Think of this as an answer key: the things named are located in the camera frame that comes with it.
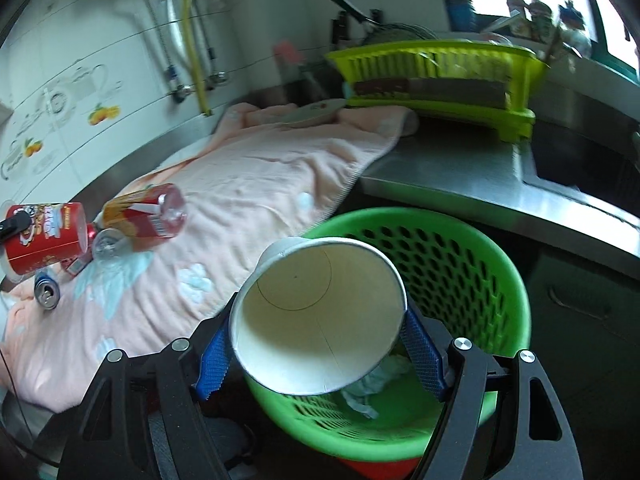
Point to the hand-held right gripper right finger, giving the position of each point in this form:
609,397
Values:
425,360

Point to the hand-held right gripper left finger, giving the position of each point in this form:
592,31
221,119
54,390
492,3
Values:
214,362

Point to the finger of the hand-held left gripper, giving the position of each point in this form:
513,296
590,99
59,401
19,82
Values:
12,227

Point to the red chips can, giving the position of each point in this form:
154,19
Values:
55,242

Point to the green plastic basket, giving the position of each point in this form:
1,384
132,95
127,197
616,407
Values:
450,270

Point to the white paper cup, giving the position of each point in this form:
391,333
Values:
310,310

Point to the crumpled white tissue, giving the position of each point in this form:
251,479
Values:
380,384

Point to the blue drink can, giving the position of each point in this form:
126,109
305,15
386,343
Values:
47,292

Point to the clear plastic cup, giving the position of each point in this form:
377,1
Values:
108,245

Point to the red plastic basin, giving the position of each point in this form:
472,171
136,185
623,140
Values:
380,467

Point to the red label plastic bottle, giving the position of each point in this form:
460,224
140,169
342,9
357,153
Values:
145,215

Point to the pink flower-print towel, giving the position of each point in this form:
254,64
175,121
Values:
250,185

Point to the metal pipe valve assembly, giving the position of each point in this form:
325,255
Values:
172,75

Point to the steel sink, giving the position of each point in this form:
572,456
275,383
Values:
575,160

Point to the yellow gas pipe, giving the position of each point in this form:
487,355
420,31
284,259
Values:
192,35

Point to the white ceramic plate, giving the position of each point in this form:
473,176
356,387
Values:
312,112

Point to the lime green dish rack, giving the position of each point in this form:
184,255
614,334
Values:
450,60

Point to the pink brush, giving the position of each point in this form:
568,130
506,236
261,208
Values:
286,52

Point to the black frying pan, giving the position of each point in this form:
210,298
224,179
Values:
350,7

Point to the blue decorated windowsill bottle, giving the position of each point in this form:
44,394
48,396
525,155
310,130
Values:
572,27

